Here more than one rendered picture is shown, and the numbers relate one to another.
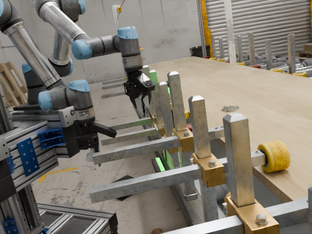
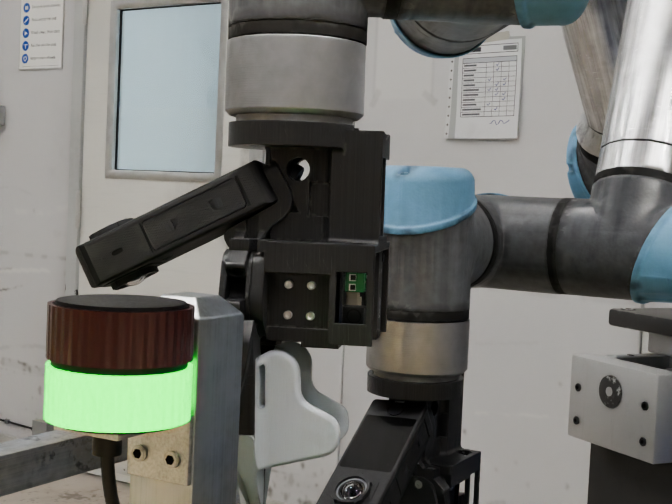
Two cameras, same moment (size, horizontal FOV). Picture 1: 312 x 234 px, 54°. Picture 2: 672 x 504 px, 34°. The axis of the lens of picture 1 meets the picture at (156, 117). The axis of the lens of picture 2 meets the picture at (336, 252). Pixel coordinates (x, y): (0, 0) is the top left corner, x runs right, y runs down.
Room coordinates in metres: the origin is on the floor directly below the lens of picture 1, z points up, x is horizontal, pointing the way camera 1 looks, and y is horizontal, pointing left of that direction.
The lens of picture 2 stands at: (1.62, -0.41, 1.16)
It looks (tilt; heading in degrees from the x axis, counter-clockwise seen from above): 3 degrees down; 126
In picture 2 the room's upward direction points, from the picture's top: 3 degrees clockwise
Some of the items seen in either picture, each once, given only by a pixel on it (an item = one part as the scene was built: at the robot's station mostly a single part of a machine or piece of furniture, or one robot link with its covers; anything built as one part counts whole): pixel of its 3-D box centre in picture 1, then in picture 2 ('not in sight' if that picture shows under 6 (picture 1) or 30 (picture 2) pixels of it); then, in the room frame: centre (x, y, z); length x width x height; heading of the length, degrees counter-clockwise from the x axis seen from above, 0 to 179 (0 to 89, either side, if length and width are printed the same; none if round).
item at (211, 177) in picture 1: (206, 166); not in sight; (0.76, -0.11, 0.95); 0.13 x 0.06 x 0.05; 7
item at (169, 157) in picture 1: (167, 158); not in sight; (1.31, -0.02, 0.75); 0.26 x 0.01 x 0.10; 7
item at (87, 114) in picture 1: (84, 113); (413, 347); (1.20, 0.28, 1.05); 0.08 x 0.08 x 0.05
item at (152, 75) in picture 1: (159, 116); not in sight; (1.53, -0.02, 0.89); 0.03 x 0.03 x 0.48; 7
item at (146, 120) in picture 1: (139, 122); not in sight; (1.72, 0.10, 0.82); 0.43 x 0.03 x 0.04; 97
